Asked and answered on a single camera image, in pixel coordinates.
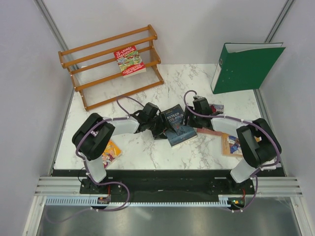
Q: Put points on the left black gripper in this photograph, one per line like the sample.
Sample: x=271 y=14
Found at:
x=163 y=127

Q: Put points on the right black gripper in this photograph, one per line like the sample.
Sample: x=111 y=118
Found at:
x=190 y=122

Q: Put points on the purple castle cover book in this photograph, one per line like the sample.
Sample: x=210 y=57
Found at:
x=212 y=130

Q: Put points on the blue Nineteen Eighty-Four book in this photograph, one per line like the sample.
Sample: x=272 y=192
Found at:
x=177 y=133

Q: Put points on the red Treehouse book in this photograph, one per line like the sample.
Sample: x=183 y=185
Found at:
x=129 y=61

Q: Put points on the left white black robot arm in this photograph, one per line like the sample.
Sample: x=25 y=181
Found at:
x=95 y=133

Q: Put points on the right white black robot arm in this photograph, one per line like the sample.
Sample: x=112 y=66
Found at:
x=260 y=148

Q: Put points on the brown cover book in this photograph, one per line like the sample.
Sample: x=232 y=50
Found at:
x=231 y=146

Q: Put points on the yellow Roald Dahl book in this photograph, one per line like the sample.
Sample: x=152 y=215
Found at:
x=110 y=154

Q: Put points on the green lever arch binder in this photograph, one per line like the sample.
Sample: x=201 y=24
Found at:
x=244 y=66

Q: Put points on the wooden two-tier book rack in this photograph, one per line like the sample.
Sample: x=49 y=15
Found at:
x=95 y=73

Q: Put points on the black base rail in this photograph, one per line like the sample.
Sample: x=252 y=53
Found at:
x=162 y=185

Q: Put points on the white slotted cable duct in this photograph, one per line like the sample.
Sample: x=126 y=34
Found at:
x=94 y=201

